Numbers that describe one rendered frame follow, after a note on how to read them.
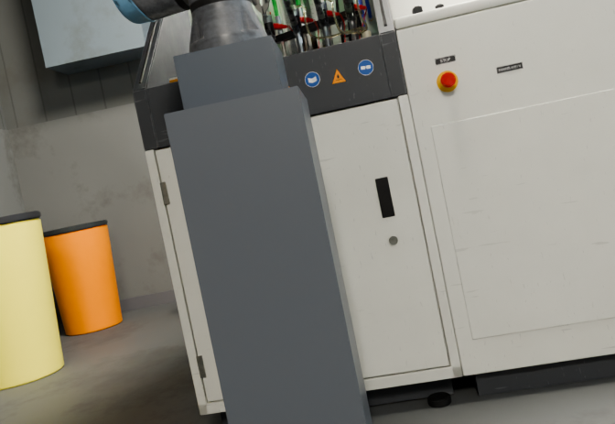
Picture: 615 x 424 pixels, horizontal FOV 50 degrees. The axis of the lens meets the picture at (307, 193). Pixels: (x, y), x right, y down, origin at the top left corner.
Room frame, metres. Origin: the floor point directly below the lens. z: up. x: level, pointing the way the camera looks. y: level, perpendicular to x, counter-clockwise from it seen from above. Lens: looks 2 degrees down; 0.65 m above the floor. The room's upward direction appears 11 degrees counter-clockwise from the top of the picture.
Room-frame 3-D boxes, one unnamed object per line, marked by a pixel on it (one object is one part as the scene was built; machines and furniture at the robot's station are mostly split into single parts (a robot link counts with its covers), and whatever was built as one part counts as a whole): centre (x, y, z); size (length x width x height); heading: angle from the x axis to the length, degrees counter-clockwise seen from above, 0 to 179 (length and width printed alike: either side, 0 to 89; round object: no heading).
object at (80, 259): (3.91, 1.39, 0.31); 0.39 x 0.39 x 0.61
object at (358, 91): (1.73, 0.05, 0.87); 0.62 x 0.04 x 0.16; 81
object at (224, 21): (1.27, 0.09, 0.95); 0.15 x 0.15 x 0.10
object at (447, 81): (1.62, -0.39, 0.80); 0.05 x 0.04 x 0.05; 81
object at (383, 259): (1.71, 0.06, 0.44); 0.65 x 0.02 x 0.68; 81
